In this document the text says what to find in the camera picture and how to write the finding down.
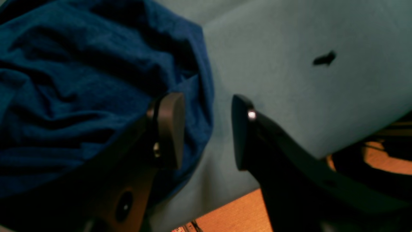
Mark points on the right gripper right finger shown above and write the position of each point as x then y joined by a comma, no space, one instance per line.
303,194

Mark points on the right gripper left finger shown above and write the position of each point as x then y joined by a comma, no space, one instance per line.
110,192

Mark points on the blue t-shirt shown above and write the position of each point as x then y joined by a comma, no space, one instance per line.
75,73

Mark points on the black screw top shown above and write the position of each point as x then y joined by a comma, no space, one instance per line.
325,59

